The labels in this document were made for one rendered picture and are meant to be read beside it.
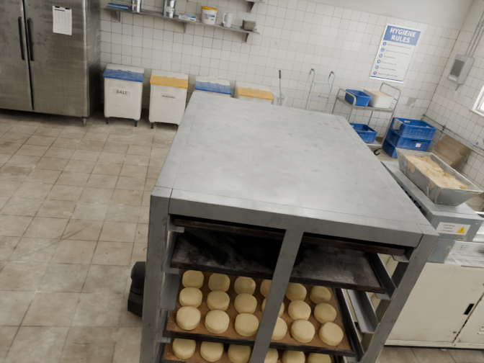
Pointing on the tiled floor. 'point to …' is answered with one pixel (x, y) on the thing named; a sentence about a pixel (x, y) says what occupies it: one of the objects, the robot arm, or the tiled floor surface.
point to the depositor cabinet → (443, 305)
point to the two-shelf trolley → (371, 114)
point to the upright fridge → (50, 57)
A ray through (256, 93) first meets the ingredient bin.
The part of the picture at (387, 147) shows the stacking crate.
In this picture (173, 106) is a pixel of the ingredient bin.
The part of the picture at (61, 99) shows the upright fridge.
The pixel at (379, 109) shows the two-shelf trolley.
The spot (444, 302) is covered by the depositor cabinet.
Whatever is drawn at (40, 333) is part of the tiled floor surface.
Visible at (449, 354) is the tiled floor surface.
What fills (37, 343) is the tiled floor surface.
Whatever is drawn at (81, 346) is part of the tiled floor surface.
